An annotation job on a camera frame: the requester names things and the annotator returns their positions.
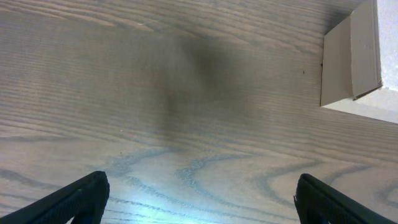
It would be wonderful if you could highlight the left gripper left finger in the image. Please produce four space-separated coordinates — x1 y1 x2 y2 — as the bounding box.
1 171 110 224

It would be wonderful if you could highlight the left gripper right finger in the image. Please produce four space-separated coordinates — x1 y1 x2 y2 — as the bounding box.
294 174 395 224

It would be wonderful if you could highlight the cardboard box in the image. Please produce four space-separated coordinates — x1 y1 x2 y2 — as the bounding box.
320 1 382 107

